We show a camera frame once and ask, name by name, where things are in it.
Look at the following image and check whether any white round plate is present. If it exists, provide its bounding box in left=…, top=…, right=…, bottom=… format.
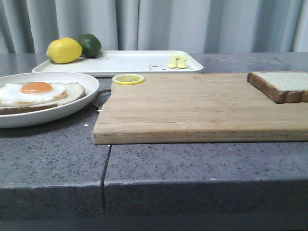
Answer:
left=0, top=72, right=100, bottom=128

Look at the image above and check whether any white bread slice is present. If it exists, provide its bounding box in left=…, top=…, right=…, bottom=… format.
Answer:
left=246, top=71, right=308, bottom=104

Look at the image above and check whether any fried egg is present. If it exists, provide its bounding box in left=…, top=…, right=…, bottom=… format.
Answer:
left=0, top=82, right=66, bottom=106

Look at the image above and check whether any white rectangular tray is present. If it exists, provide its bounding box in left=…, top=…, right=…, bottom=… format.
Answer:
left=32, top=51, right=204, bottom=77

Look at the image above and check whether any wooden cutting board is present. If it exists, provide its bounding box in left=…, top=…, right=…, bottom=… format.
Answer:
left=93, top=73, right=308, bottom=144

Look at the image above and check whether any lemon slice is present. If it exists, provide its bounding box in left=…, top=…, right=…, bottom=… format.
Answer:
left=112, top=74, right=145, bottom=85

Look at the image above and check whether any yellow plastic knife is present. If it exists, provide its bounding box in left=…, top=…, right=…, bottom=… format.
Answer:
left=177, top=55, right=187, bottom=69

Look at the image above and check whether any green lime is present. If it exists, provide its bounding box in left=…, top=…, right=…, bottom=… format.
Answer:
left=77, top=34, right=102, bottom=58

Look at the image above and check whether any grey curtain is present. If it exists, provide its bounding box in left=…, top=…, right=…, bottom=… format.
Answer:
left=0, top=0, right=308, bottom=53

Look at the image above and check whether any yellow lemon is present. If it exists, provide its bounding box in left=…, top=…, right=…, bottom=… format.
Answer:
left=46, top=38, right=82, bottom=64

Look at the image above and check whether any metal cutting board handle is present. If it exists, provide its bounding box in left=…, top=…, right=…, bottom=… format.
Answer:
left=92, top=88, right=111, bottom=108

